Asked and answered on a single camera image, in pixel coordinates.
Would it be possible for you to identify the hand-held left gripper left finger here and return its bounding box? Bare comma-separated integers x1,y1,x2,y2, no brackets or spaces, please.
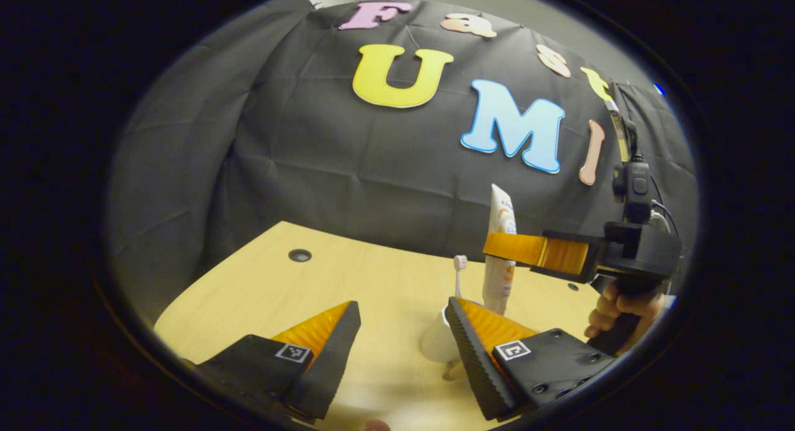
196,301,362,422

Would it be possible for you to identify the white toothpaste tube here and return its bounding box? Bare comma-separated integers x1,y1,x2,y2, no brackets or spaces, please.
482,183,518,315

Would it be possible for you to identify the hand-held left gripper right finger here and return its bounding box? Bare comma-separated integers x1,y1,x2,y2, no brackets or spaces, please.
445,296,619,421

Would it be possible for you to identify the black backdrop cloth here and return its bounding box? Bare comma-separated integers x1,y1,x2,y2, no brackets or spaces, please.
106,0,699,329

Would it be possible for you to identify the white cup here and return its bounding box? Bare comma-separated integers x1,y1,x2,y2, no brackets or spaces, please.
420,306,463,382

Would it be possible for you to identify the wooden desktop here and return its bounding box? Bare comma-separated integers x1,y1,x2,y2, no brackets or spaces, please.
153,220,622,431

